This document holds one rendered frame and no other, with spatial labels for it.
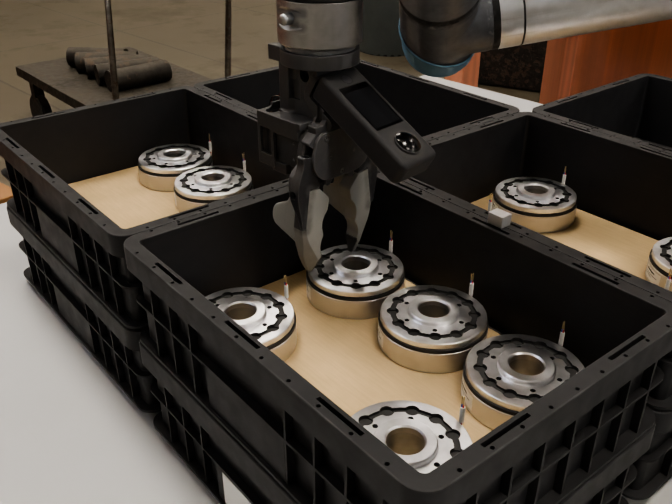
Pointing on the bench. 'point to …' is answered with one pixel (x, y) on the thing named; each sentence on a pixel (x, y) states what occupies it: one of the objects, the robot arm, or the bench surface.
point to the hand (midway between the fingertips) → (336, 251)
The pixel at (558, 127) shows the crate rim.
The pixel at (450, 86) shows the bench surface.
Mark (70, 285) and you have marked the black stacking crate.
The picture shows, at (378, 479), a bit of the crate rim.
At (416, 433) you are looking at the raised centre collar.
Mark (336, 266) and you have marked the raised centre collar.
